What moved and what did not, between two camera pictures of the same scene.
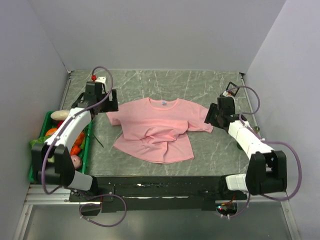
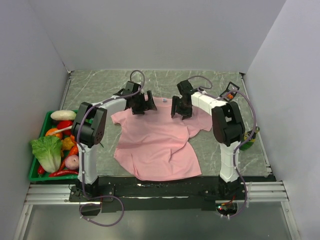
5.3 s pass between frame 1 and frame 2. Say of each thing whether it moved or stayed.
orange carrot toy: stayed
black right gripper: moved
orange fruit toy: stayed
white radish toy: stayed
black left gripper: moved
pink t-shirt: moved
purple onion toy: stayed
